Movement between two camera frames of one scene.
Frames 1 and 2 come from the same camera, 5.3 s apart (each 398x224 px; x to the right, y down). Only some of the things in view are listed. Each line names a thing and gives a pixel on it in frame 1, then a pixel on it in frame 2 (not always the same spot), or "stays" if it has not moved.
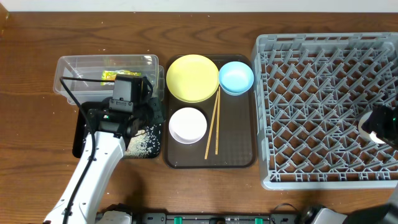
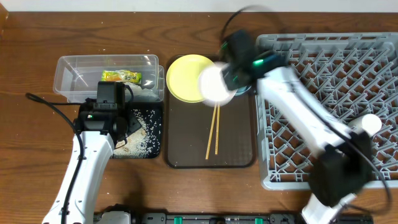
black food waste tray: (145, 144) stays
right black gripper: (379, 122) → (226, 74)
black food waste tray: (146, 142) stays
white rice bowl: (188, 125) → (211, 88)
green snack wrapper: (111, 74) stays
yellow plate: (192, 78) stays
